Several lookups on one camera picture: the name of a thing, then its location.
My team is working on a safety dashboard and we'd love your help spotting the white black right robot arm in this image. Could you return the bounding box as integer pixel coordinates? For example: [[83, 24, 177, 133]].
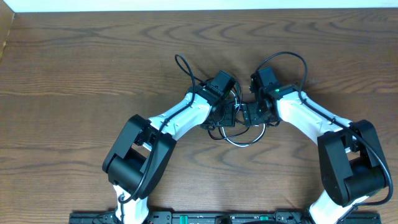
[[243, 82, 393, 223]]

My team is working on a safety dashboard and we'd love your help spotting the white USB cable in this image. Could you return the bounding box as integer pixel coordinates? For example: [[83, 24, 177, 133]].
[[220, 90, 267, 147]]

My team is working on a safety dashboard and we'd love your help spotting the black USB cable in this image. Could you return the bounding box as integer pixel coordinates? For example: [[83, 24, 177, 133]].
[[206, 77, 268, 148]]

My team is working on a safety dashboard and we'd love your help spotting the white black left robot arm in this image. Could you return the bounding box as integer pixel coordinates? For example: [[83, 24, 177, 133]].
[[102, 86, 234, 223]]

